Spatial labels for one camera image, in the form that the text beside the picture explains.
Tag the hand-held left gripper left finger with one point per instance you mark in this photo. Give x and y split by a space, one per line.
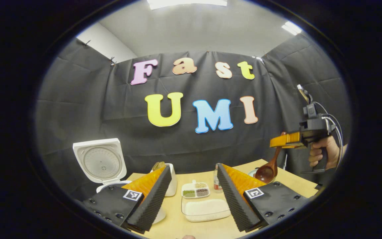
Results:
154 202

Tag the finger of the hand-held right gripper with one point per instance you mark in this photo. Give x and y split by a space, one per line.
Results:
293 146
285 138

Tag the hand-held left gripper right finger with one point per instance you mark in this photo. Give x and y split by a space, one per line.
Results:
235 202

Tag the clear box of rice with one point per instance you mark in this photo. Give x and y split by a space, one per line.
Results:
206 209

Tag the brown wooden spoon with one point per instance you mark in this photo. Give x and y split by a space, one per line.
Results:
265 172

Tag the white rice cooker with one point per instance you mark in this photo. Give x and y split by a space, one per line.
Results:
101 161

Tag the white toaster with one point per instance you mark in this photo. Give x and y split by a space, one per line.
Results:
172 182

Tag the clear plastic bottle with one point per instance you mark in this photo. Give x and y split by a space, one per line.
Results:
216 181

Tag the pale green plate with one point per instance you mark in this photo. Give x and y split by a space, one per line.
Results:
252 172

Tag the brown bread slice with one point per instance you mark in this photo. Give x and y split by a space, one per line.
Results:
158 165

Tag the white divided seasoning dish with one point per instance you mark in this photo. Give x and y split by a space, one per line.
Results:
196 190

